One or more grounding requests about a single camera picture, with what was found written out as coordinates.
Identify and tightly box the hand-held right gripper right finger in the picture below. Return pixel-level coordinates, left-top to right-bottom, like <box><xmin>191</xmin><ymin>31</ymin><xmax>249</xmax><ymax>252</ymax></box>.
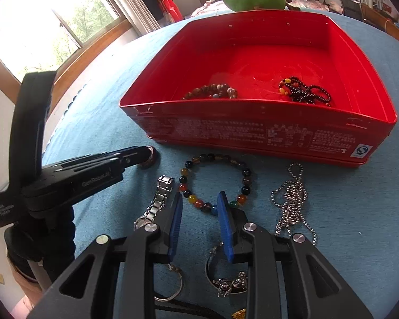
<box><xmin>217</xmin><ymin>191</ymin><xmax>375</xmax><ymax>319</ymax></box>

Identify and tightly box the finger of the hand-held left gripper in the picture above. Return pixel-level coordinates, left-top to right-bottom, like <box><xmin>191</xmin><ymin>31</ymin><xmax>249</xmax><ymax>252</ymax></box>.
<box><xmin>41</xmin><ymin>152</ymin><xmax>121</xmax><ymax>171</ymax></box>
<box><xmin>57</xmin><ymin>145</ymin><xmax>152</xmax><ymax>175</ymax></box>

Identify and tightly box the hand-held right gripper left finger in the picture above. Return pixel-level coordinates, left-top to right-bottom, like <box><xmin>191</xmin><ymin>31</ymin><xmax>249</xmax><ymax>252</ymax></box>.
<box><xmin>27</xmin><ymin>191</ymin><xmax>184</xmax><ymax>319</ymax></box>

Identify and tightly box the dark ring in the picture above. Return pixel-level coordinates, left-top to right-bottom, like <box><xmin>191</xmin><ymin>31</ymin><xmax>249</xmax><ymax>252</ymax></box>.
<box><xmin>140</xmin><ymin>146</ymin><xmax>157</xmax><ymax>170</ymax></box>

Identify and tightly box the silver wrist watch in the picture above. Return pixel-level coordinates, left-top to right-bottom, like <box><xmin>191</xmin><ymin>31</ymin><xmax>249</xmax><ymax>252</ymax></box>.
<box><xmin>134</xmin><ymin>174</ymin><xmax>176</xmax><ymax>231</ymax></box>

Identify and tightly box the multicolour bead bracelet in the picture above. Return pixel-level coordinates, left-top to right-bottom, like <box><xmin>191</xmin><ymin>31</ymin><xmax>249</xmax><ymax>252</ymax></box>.
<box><xmin>179</xmin><ymin>153</ymin><xmax>253</xmax><ymax>216</ymax></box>

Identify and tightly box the silver bangle with charm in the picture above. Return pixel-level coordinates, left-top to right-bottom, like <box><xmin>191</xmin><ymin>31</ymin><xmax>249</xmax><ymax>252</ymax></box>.
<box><xmin>205</xmin><ymin>246</ymin><xmax>250</xmax><ymax>298</ymax></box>

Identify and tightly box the thin silver bangle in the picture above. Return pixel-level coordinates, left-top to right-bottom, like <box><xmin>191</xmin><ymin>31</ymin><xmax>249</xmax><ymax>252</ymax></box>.
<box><xmin>154</xmin><ymin>263</ymin><xmax>184</xmax><ymax>303</ymax></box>

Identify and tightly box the silver ball chain necklace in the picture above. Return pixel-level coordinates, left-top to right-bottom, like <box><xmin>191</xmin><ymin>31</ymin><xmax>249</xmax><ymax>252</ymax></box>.
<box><xmin>271</xmin><ymin>163</ymin><xmax>318</xmax><ymax>246</ymax></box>

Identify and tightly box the red plastic tray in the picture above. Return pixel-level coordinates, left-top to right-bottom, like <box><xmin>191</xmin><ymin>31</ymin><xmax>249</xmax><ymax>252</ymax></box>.
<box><xmin>119</xmin><ymin>9</ymin><xmax>398</xmax><ymax>165</ymax></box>

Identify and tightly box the pink cloth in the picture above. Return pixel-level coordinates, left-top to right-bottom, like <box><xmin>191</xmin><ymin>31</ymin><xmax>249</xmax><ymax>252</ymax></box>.
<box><xmin>15</xmin><ymin>297</ymin><xmax>37</xmax><ymax>318</ymax></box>

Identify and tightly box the blue blanket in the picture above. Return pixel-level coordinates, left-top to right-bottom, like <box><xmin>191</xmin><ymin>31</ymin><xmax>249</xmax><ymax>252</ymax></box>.
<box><xmin>41</xmin><ymin>7</ymin><xmax>399</xmax><ymax>319</ymax></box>

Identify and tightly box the beige curtain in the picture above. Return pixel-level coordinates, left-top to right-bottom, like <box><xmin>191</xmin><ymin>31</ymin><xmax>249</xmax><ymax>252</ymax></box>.
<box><xmin>100</xmin><ymin>0</ymin><xmax>160</xmax><ymax>35</ymax></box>

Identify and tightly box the red bag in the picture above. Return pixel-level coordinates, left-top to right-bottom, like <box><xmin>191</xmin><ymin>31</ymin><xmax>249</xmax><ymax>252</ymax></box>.
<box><xmin>156</xmin><ymin>0</ymin><xmax>183</xmax><ymax>24</ymax></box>

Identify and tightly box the floral bed sheet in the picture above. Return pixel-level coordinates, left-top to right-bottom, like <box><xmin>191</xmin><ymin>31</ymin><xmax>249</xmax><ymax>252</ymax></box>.
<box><xmin>189</xmin><ymin>0</ymin><xmax>340</xmax><ymax>17</ymax></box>

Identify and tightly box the wooden desk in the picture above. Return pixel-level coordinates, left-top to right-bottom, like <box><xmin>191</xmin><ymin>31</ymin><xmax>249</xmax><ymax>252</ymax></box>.
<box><xmin>361</xmin><ymin>3</ymin><xmax>399</xmax><ymax>44</ymax></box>

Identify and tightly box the black office chair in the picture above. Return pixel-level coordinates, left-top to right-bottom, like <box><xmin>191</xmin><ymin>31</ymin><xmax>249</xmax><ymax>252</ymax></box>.
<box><xmin>336</xmin><ymin>0</ymin><xmax>364</xmax><ymax>19</ymax></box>

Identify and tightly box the brown bead bracelet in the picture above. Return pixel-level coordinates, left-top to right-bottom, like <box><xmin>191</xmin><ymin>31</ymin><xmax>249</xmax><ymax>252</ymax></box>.
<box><xmin>182</xmin><ymin>83</ymin><xmax>240</xmax><ymax>101</ymax></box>

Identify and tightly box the dark bead bracelet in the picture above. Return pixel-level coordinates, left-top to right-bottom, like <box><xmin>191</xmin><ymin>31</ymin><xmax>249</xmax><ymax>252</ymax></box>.
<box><xmin>279</xmin><ymin>76</ymin><xmax>332</xmax><ymax>106</ymax></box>

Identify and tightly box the large wooden frame window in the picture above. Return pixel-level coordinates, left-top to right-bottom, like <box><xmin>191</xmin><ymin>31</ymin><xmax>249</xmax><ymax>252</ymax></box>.
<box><xmin>0</xmin><ymin>0</ymin><xmax>130</xmax><ymax>80</ymax></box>

